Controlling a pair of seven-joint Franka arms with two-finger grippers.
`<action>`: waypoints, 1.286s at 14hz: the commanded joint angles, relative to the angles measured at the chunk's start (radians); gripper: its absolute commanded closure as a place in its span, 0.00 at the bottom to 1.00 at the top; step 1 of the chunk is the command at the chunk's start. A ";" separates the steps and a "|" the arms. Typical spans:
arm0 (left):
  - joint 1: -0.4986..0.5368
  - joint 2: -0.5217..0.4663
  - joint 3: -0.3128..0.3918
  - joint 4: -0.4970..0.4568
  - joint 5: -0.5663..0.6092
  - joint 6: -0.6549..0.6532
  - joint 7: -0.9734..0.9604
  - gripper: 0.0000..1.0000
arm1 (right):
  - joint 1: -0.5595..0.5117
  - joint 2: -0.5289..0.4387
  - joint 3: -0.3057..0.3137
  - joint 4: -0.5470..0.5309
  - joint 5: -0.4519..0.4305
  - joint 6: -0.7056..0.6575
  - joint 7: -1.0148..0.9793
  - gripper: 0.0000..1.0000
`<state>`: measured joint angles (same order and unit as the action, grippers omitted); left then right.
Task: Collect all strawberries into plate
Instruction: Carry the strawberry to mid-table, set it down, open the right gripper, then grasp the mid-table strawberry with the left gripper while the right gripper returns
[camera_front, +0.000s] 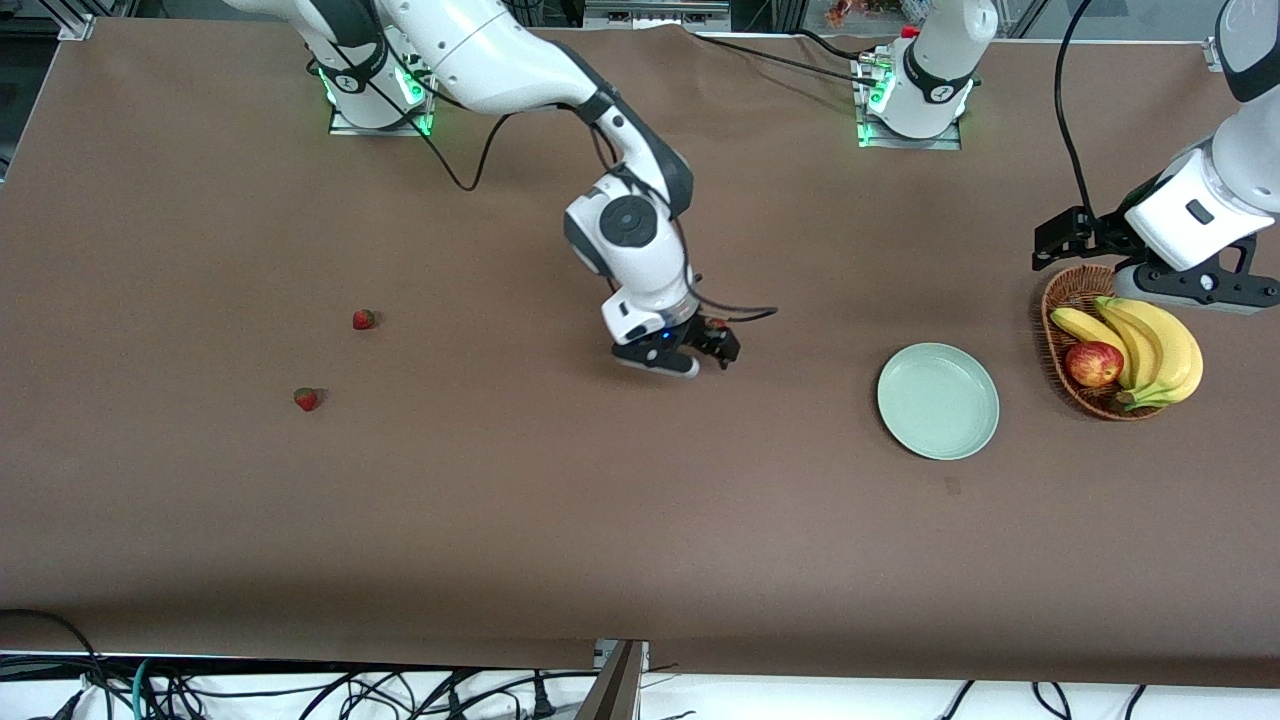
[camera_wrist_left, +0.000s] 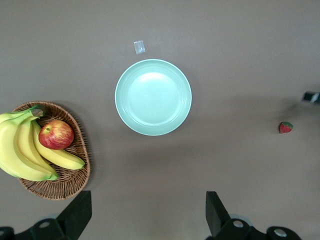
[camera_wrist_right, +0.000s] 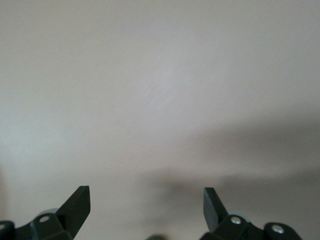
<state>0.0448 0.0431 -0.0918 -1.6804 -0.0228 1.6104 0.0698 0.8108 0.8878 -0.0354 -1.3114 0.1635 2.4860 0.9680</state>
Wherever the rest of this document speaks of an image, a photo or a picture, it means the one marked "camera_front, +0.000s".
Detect thick black cable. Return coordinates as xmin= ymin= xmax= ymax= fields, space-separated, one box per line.
xmin=0 ymin=608 xmax=106 ymax=720

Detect light green round plate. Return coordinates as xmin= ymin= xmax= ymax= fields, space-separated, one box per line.
xmin=877 ymin=342 xmax=1001 ymax=462

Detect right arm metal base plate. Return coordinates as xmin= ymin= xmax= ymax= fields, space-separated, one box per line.
xmin=328 ymin=100 xmax=434 ymax=137

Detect long black cable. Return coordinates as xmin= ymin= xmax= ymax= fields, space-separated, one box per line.
xmin=688 ymin=30 xmax=883 ymax=89

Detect aluminium frame post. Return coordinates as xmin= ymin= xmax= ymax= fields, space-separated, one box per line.
xmin=575 ymin=638 xmax=649 ymax=720

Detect brown wicker basket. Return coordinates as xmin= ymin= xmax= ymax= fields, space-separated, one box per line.
xmin=1040 ymin=263 xmax=1171 ymax=422

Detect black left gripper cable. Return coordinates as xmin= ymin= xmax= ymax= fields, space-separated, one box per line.
xmin=1053 ymin=0 xmax=1101 ymax=216

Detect orange red object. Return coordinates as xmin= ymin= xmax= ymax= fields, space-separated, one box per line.
xmin=825 ymin=0 xmax=906 ymax=28

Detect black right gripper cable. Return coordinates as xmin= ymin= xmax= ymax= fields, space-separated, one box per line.
xmin=365 ymin=60 xmax=779 ymax=331

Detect grey metal device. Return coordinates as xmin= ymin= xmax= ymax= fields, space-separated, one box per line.
xmin=583 ymin=0 xmax=732 ymax=29

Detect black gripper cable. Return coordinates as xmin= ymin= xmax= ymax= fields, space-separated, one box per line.
xmin=1053 ymin=0 xmax=1101 ymax=216
xmin=365 ymin=60 xmax=779 ymax=331

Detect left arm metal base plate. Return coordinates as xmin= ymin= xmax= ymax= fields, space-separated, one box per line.
xmin=855 ymin=55 xmax=963 ymax=151

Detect short yellow banana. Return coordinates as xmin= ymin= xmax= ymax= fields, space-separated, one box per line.
xmin=1050 ymin=306 xmax=1136 ymax=391

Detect red apple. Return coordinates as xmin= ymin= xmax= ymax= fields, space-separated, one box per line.
xmin=1065 ymin=341 xmax=1125 ymax=389

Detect brown table cover sheet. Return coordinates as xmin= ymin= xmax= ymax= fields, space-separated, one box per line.
xmin=0 ymin=18 xmax=1280 ymax=691

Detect short black cable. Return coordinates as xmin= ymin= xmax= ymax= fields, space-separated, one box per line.
xmin=788 ymin=26 xmax=866 ymax=61

